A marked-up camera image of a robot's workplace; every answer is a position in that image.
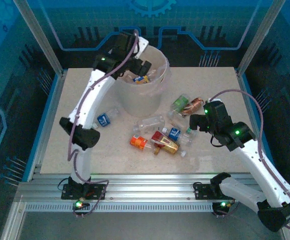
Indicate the Pepsi lemon bottle blue cap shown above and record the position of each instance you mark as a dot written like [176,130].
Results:
[140,79]

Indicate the large green label clear bottle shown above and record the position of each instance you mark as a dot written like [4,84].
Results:
[180,102]

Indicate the blue label bottle white cap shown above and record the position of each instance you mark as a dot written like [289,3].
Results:
[174,133]

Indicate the red gold label tea bottle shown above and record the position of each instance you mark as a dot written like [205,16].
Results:
[168,145]

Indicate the brown tea bottle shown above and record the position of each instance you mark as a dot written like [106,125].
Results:
[157,150]

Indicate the large clear plastic bottle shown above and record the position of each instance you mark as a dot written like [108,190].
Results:
[150,123]

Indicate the blue white label clear bottle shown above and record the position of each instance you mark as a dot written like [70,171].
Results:
[103,120]

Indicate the orange label bottle orange cap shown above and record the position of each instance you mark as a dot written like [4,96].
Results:
[137,142]

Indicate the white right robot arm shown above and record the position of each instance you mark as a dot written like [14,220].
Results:
[255,160]

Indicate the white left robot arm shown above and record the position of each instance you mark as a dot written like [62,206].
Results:
[85,105]

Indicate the white plastic bin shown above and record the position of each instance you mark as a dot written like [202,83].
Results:
[140,102]

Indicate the crushed copper coffee bottle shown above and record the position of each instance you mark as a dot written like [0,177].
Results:
[195,105]

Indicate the blue table edge strip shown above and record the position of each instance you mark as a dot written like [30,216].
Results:
[45,112]
[243,77]

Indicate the right controller board green light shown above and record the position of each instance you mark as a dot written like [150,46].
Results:
[222,204]

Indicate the controller board green light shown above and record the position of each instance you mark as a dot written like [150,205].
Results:
[79,204]
[222,204]

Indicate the left controller board green light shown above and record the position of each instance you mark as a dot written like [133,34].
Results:
[79,204]

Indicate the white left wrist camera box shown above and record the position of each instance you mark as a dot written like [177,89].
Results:
[142,46]

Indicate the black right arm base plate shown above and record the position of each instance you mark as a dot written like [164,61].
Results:
[202,191]

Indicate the aluminium frame post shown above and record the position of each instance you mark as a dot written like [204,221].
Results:
[38,37]
[258,37]

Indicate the aluminium frame rail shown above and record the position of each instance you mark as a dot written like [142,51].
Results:
[147,187]

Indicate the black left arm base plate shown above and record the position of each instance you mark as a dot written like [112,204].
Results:
[97,191]

